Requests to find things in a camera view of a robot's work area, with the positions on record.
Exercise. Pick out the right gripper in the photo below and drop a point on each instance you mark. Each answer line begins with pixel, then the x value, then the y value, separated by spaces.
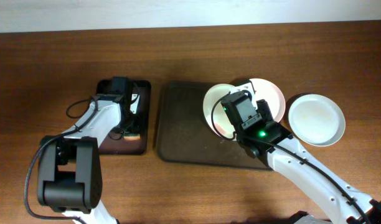
pixel 263 108

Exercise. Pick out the white plate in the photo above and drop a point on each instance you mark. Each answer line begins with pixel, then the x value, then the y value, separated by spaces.
pixel 268 91
pixel 214 113

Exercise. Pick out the small black tray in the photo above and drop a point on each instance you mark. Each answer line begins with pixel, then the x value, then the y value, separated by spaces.
pixel 130 144

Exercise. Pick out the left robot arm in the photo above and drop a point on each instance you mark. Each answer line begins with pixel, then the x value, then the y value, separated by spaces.
pixel 69 179

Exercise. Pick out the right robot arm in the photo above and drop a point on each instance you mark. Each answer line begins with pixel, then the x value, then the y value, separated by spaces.
pixel 264 139

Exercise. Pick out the large brown tray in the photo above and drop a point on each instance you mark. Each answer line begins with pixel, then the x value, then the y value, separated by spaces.
pixel 184 136

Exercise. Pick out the pale green plate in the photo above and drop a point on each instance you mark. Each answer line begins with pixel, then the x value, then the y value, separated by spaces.
pixel 316 120

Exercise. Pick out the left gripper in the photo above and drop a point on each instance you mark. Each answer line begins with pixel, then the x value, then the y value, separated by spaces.
pixel 136 129

